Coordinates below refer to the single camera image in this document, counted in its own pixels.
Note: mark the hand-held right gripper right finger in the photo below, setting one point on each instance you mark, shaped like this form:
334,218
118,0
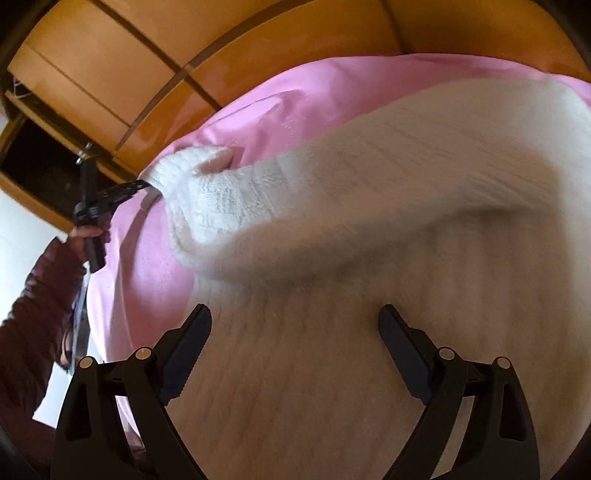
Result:
400,344

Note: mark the person's left forearm maroon sleeve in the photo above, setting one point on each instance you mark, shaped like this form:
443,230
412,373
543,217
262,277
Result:
32,314

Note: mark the person's left hand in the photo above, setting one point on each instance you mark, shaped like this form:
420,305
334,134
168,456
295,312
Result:
79,239

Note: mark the wooden wardrobe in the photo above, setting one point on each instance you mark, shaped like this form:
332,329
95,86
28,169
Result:
138,60

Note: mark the white knitted sweater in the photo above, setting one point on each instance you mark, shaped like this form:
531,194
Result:
369,194

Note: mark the pink bed sheet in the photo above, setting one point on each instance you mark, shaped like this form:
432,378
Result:
295,110

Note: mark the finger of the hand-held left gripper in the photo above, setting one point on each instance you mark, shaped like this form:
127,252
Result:
122,190

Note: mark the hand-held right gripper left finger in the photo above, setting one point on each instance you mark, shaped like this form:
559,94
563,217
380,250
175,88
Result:
191,339

